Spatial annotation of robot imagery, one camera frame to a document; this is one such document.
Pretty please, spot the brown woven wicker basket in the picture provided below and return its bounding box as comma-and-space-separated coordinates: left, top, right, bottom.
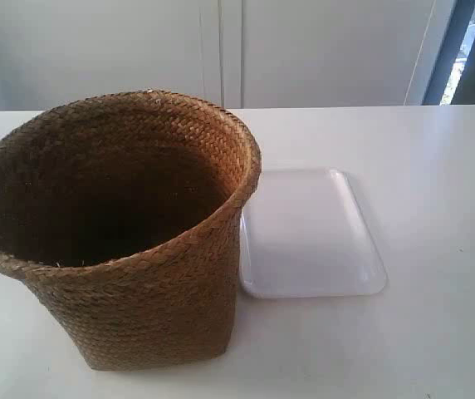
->
0, 89, 262, 371

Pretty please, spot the white rectangular plastic tray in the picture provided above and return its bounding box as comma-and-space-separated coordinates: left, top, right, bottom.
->
239, 168, 388, 299

